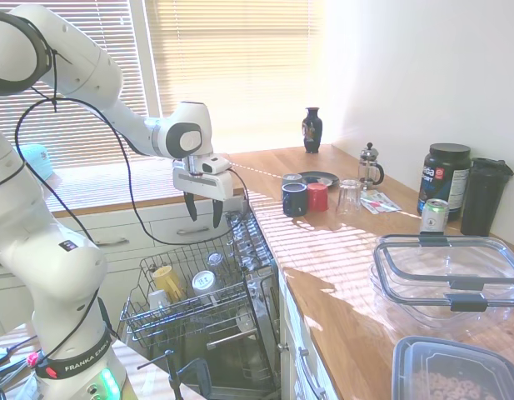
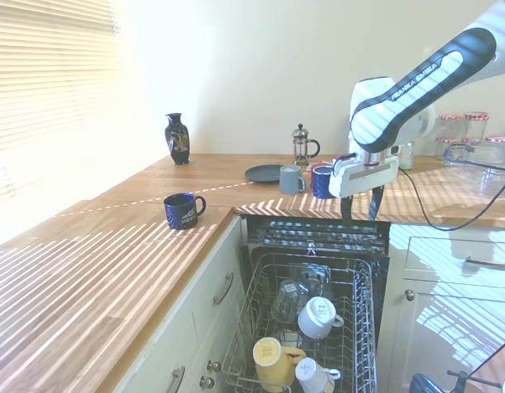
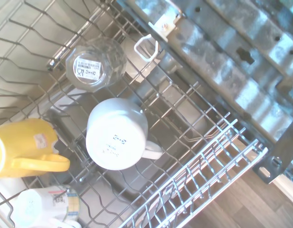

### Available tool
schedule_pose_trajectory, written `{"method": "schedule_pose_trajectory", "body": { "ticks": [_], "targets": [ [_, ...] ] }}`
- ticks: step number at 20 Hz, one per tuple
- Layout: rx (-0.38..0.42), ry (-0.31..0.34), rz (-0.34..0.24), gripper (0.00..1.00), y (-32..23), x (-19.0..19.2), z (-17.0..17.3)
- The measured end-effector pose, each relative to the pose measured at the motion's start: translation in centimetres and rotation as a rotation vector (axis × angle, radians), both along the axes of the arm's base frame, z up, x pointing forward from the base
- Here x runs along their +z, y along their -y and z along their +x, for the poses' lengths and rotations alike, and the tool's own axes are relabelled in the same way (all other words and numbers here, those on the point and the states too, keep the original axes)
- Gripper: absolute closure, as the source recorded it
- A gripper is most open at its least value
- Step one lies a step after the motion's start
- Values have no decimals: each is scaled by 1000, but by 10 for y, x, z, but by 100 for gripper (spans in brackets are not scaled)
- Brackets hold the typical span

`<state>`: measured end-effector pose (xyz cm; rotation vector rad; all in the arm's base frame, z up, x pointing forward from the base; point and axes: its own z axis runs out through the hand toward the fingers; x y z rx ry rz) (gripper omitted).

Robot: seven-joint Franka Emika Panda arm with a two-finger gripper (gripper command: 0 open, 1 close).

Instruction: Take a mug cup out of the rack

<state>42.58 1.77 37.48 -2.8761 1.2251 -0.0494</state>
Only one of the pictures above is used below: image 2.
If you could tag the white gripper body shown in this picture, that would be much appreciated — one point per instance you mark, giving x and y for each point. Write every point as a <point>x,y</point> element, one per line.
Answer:
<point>362,177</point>

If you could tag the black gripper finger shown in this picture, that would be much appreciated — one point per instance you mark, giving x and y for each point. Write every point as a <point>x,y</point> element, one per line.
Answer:
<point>375,202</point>
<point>346,209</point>

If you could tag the yellow ceramic mug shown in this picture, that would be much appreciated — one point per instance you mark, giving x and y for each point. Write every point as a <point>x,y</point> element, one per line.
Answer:
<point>272,366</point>

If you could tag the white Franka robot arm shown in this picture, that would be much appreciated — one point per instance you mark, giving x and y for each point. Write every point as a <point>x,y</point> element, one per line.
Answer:
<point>420,82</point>

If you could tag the blue enamel mug white rim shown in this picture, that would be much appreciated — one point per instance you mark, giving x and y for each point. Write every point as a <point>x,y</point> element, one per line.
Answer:
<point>321,184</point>

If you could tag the red cup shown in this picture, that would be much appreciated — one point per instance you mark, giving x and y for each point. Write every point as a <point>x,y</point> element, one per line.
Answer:
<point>309,168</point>

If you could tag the grey ceramic mug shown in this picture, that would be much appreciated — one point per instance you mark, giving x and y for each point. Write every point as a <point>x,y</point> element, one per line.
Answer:
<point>289,182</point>

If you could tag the wide white ceramic mug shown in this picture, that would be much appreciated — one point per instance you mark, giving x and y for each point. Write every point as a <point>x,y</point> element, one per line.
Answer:
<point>315,319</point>

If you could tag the dark blue printed mug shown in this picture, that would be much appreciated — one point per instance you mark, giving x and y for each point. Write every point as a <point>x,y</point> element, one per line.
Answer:
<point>180,213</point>

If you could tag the slim white ceramic mug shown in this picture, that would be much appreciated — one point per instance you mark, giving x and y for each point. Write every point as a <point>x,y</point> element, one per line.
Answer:
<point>311,378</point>

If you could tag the open dishwasher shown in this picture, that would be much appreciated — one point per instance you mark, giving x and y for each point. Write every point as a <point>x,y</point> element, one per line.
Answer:
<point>317,235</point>

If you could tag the green white drink can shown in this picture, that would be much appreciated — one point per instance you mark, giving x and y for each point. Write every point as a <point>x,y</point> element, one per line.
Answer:
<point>407,157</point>

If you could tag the glass French press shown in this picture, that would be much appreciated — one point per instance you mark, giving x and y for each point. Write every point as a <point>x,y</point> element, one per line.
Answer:
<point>301,145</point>

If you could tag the clear drinking glass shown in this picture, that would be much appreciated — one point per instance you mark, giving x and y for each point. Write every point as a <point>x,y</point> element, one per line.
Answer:
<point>311,278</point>

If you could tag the glass jar red gingham lid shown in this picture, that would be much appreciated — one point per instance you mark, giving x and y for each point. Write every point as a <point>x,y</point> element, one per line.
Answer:
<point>476,123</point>
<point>446,145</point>
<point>449,125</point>
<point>499,139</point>

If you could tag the dark grey plate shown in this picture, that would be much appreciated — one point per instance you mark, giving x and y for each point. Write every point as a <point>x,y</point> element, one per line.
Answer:
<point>262,174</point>

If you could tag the round metal door knob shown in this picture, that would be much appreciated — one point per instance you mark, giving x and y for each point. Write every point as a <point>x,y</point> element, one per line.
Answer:
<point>409,294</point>

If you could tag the clear glass jar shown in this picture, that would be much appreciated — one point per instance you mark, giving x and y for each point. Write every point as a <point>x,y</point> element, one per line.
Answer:
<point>287,301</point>

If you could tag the clear container grey rimmed lid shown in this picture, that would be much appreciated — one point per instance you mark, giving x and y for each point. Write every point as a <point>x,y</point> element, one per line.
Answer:
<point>481,153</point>

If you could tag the clear lidless plastic container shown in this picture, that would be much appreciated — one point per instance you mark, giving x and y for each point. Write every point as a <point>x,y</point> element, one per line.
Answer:
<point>497,182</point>

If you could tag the white cabinet with panelled door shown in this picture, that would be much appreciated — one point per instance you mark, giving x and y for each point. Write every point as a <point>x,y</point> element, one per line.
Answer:
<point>432,327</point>

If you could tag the dark blue painted vase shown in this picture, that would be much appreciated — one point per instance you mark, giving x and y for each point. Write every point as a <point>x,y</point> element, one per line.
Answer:
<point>177,141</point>

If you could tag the dark curved stand plate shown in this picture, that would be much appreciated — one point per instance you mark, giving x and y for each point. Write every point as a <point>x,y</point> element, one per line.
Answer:
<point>424,385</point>

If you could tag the black screw clamp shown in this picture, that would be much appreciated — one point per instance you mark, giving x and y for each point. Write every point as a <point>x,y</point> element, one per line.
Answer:
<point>461,378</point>

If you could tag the round metal cabinet knob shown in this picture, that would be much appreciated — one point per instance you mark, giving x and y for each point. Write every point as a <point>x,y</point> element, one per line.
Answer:
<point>207,382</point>
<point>214,366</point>

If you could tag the cream venetian window blind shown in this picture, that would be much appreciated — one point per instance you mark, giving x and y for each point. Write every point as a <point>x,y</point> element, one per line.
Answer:
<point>43,102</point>

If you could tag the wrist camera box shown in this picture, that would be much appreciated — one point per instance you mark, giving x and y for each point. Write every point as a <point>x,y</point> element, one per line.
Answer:
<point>394,150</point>

